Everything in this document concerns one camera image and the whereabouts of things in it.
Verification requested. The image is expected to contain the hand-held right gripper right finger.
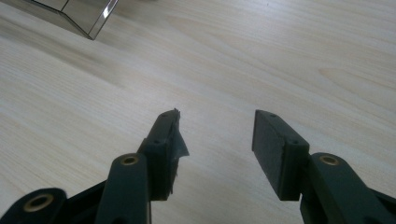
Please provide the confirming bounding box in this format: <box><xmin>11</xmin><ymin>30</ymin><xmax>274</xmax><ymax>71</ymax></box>
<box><xmin>251</xmin><ymin>109</ymin><xmax>311</xmax><ymax>202</ymax></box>

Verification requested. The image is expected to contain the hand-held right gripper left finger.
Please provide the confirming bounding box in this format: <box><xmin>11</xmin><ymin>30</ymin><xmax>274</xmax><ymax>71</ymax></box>
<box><xmin>136</xmin><ymin>107</ymin><xmax>191</xmax><ymax>202</ymax></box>

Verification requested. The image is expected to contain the clear acrylic box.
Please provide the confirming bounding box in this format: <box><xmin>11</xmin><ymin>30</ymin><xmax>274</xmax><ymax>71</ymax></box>
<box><xmin>0</xmin><ymin>0</ymin><xmax>120</xmax><ymax>41</ymax></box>

